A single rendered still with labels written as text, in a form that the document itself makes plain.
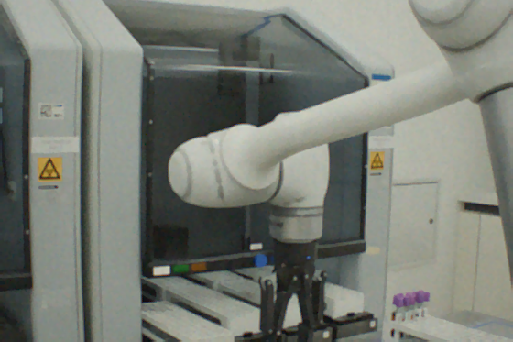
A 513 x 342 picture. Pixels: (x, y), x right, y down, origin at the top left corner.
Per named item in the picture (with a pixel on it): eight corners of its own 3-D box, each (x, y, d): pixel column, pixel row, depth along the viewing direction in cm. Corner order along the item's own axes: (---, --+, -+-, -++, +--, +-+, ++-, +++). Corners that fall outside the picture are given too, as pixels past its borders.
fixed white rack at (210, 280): (160, 281, 216) (160, 260, 216) (190, 277, 222) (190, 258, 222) (212, 303, 192) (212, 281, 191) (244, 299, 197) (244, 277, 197)
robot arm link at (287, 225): (258, 204, 126) (257, 238, 126) (291, 210, 118) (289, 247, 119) (300, 201, 131) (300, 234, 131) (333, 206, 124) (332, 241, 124)
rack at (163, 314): (128, 330, 164) (128, 304, 164) (167, 325, 170) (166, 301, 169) (192, 369, 140) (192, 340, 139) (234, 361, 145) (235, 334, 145)
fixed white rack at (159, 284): (114, 284, 208) (114, 264, 207) (145, 281, 213) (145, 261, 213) (161, 310, 183) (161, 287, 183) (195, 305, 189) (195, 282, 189)
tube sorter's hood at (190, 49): (64, 238, 191) (69, 1, 188) (251, 226, 225) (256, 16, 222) (148, 280, 149) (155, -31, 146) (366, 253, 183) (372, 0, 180)
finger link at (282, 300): (300, 275, 124) (293, 274, 123) (282, 337, 122) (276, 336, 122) (286, 270, 127) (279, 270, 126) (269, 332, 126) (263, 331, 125)
